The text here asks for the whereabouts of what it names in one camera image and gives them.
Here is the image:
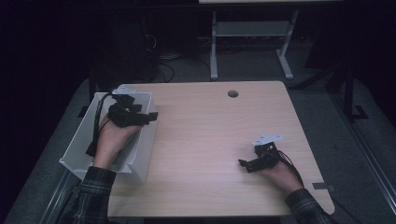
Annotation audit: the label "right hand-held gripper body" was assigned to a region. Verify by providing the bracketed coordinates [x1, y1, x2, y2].
[251, 133, 284, 171]

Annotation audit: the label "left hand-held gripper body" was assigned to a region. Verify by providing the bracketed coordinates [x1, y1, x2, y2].
[106, 85, 148, 129]

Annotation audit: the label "white box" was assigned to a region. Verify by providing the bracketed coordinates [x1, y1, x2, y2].
[59, 91, 160, 185]

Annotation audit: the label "person's right hand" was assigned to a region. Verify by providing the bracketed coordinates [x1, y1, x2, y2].
[261, 152, 304, 195]

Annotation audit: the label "person's left hand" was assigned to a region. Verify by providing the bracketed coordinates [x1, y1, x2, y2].
[92, 116, 141, 171]

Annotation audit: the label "black tape strip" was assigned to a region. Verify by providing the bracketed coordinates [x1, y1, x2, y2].
[312, 182, 336, 191]

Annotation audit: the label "right hand-held gripper cable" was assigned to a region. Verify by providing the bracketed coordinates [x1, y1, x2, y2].
[270, 148, 362, 224]

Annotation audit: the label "black floor cables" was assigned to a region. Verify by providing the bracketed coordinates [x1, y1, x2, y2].
[153, 52, 185, 83]

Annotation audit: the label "aluminium floor rail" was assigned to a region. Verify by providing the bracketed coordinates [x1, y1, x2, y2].
[330, 92, 396, 216]
[40, 169, 78, 224]

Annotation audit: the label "black floor bracket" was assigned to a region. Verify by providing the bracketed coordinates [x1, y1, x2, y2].
[353, 105, 370, 120]

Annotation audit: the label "grey metal desk frame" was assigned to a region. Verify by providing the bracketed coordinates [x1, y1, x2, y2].
[209, 8, 300, 82]

